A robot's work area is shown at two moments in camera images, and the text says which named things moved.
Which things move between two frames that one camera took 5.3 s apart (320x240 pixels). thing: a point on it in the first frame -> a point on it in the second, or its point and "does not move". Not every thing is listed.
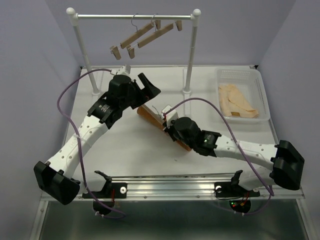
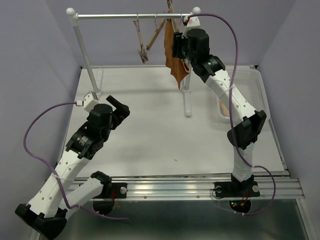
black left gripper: x=149 y=89 -> x=119 y=117
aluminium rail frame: x=174 y=187 does not move
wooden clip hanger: x=115 y=49 -> x=142 y=50
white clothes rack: x=74 y=17 does not move
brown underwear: x=158 y=121 -> x=177 y=66
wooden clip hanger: x=177 y=24 -> x=143 y=51
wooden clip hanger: x=154 y=118 -> x=170 y=10
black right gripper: x=170 y=129 -> x=178 y=39
